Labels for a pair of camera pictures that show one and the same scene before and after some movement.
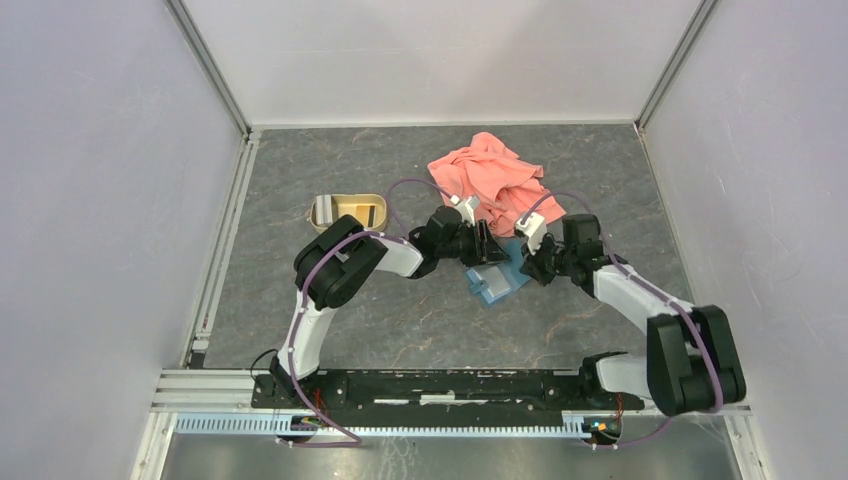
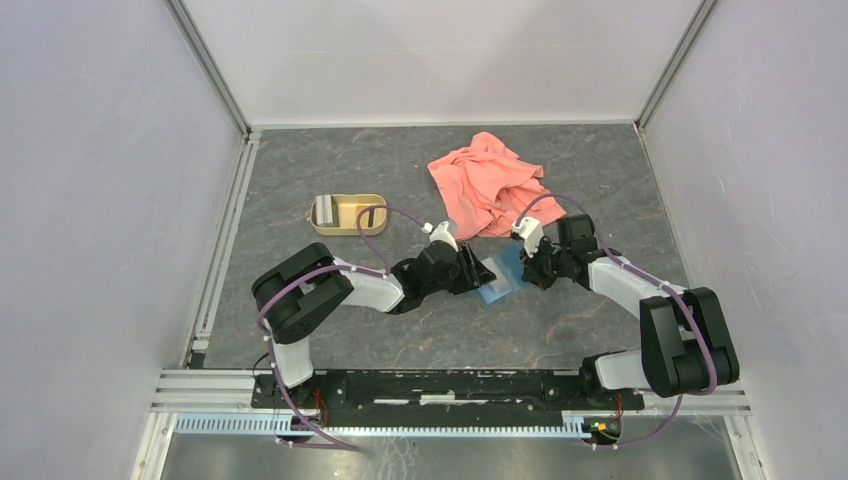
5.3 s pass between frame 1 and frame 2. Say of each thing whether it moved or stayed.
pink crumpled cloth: stayed
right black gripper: stayed
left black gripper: moved
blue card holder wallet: stayed
